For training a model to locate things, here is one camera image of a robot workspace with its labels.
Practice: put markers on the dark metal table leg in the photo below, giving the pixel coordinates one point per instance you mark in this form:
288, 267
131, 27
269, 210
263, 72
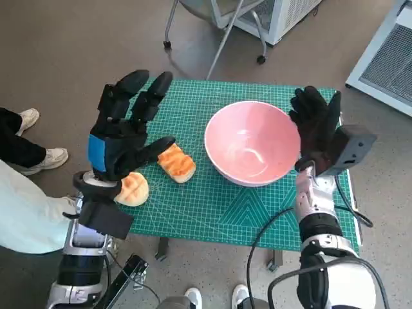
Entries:
275, 260
162, 249

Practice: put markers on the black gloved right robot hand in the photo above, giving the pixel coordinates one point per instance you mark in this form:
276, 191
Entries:
313, 128

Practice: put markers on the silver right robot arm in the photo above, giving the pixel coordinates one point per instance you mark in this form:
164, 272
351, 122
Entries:
318, 199

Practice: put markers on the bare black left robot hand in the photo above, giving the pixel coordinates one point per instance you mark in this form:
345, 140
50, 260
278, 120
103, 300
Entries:
119, 145

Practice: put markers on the pink bowl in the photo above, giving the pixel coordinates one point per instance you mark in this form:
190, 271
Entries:
251, 141

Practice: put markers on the black metal bracket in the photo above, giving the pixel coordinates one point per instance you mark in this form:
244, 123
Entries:
125, 277

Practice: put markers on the round bread bun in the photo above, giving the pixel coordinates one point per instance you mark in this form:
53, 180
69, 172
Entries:
135, 191

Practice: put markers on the rectangular toasted bread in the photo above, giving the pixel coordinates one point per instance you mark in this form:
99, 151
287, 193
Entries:
178, 164

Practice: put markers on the white louvered cabinet unit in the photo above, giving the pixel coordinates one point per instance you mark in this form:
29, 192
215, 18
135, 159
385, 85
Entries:
289, 16

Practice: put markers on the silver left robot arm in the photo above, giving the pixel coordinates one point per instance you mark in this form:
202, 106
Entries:
87, 241

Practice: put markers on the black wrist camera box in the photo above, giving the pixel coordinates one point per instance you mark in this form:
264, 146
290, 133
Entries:
109, 220
354, 145

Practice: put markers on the grey wheeled chair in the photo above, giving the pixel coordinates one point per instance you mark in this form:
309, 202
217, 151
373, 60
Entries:
226, 35

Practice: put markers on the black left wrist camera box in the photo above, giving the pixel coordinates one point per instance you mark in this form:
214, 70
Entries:
109, 220

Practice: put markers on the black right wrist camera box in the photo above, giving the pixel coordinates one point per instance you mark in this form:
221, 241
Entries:
354, 145

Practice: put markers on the white shoe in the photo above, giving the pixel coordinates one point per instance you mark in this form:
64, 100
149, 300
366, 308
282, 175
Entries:
194, 297
240, 296

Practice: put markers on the green cutting mat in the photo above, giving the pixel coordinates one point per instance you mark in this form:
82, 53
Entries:
209, 209

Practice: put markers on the person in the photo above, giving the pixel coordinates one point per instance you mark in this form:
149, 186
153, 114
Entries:
25, 219

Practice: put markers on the pale blue grille cabinet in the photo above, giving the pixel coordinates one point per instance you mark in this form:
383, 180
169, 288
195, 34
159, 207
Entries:
386, 64

